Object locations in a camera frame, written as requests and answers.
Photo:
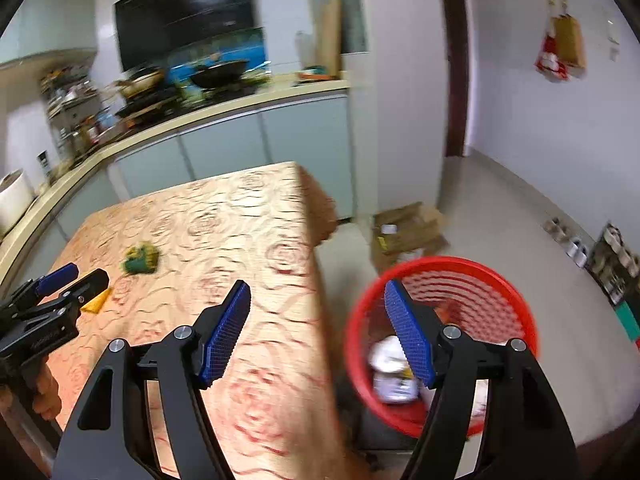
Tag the frosted glass panel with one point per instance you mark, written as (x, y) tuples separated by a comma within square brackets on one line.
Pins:
[(350, 5)]

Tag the dark brown door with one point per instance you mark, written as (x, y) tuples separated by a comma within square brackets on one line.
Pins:
[(456, 60)]

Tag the gold floral tablecloth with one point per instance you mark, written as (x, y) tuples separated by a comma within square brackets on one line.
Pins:
[(240, 220)]

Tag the white shoe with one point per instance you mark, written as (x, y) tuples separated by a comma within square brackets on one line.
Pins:
[(582, 255), (572, 247)]

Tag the white intercom handset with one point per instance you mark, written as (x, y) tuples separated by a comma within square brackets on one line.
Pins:
[(612, 40)]

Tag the gold cooking pan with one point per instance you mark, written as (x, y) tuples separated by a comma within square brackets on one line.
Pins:
[(142, 82)]

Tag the brown paper bag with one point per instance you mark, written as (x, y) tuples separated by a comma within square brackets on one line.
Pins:
[(569, 42)]

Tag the red plastic mesh basket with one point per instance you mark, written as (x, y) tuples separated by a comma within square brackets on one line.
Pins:
[(475, 280)]

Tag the black induction cooker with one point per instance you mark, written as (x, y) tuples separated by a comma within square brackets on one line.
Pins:
[(147, 106)]

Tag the black wok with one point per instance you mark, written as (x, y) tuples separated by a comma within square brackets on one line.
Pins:
[(220, 72)]

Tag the open cardboard box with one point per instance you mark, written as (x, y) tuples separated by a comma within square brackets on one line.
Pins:
[(405, 240)]

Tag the black gas stove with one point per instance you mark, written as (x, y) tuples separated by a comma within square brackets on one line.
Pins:
[(222, 91)]

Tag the metal spice rack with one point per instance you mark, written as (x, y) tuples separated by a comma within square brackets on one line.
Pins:
[(75, 105)]

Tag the person's left hand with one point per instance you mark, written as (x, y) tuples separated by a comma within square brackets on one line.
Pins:
[(46, 390)]

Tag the clear plastic bottle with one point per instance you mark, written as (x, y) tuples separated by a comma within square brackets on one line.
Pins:
[(306, 50)]

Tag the grey kitchen base cabinets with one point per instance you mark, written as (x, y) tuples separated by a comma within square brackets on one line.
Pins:
[(225, 145)]

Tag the beige shoe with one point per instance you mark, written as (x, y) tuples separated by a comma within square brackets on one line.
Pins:
[(552, 226), (561, 232)]

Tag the wooden cutting board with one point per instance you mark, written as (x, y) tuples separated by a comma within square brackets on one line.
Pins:
[(331, 35)]

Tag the dark seasoning bottle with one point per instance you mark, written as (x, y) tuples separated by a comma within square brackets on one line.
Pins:
[(45, 165)]

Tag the black range hood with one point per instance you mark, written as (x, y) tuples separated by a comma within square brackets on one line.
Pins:
[(185, 10)]

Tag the black shoe rack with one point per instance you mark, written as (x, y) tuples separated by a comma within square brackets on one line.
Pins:
[(615, 260)]

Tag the blue tile picture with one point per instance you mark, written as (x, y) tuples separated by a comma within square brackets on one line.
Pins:
[(250, 47)]

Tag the green yellow crumpled wrapper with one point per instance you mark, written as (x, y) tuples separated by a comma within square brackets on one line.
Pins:
[(141, 259)]

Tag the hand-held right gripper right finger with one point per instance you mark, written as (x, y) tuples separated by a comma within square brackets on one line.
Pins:
[(410, 335)]

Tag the red hanging cloth bag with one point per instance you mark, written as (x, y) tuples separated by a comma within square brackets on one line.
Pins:
[(547, 62)]

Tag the white rice cooker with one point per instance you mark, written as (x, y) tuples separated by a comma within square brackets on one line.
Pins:
[(15, 200)]

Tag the yellow foam net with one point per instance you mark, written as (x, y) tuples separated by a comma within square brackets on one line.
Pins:
[(97, 302)]

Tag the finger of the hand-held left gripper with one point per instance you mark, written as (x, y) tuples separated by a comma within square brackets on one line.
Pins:
[(90, 285), (57, 277)]

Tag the grey upper cabinet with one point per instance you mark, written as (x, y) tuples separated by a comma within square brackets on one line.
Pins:
[(45, 25)]

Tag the orange green dish cloth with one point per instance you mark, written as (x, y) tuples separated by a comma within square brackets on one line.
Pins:
[(320, 74)]

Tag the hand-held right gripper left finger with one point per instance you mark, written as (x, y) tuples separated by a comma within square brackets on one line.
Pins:
[(225, 335)]

